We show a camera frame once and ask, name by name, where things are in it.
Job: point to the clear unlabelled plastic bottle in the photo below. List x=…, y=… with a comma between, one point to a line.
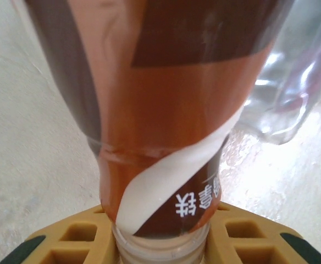
x=287, y=82

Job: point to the brown latte coffee bottle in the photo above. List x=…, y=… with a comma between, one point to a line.
x=163, y=110

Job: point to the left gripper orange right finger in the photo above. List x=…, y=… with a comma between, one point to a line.
x=218, y=242

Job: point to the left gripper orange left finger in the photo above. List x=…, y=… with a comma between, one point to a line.
x=102, y=242

